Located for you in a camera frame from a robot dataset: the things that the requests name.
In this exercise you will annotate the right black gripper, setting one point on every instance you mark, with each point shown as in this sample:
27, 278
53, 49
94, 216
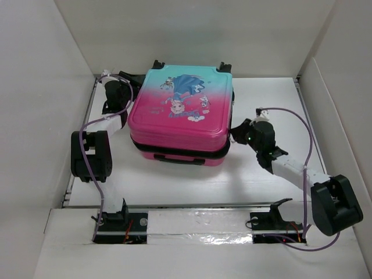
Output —
236, 132

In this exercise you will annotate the pink and teal suitcase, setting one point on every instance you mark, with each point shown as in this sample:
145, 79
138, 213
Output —
182, 114

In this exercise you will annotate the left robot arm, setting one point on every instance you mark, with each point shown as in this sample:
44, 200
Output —
90, 153

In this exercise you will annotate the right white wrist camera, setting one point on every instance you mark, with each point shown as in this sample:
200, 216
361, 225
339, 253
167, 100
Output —
261, 115

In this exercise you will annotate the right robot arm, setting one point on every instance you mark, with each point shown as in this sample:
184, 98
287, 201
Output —
330, 203

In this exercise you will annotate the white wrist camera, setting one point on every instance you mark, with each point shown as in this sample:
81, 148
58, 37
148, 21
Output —
106, 76
261, 115

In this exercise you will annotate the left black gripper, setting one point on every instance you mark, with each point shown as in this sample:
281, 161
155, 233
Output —
136, 81

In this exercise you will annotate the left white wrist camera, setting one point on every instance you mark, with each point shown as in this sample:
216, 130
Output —
106, 76

